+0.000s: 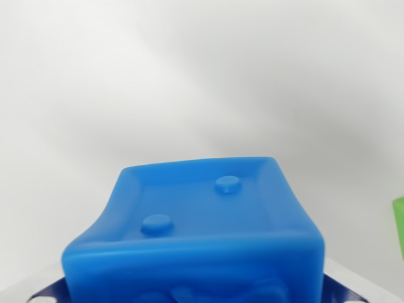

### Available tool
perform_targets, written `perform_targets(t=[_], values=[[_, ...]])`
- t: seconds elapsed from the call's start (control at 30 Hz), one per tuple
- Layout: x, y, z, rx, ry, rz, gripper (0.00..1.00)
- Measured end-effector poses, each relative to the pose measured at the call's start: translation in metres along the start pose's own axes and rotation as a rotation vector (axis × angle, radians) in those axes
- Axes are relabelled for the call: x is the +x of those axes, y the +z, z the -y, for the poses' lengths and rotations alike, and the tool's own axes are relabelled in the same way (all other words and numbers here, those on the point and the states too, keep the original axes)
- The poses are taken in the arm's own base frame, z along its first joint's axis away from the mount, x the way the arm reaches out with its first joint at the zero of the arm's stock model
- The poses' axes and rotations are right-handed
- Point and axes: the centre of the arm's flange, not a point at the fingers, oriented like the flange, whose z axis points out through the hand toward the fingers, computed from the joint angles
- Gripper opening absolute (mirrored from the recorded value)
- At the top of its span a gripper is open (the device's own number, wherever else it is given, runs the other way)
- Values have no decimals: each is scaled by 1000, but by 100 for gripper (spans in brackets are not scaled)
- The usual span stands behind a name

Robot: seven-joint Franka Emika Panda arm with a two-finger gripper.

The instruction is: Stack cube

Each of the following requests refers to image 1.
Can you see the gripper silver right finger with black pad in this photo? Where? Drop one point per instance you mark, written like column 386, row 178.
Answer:
column 350, row 284

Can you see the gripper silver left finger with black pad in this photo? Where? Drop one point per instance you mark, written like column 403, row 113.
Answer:
column 47, row 285

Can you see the blue soft embossed cube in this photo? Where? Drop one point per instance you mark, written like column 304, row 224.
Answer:
column 202, row 240

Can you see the green soft cube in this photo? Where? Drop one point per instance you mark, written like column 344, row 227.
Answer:
column 398, row 214

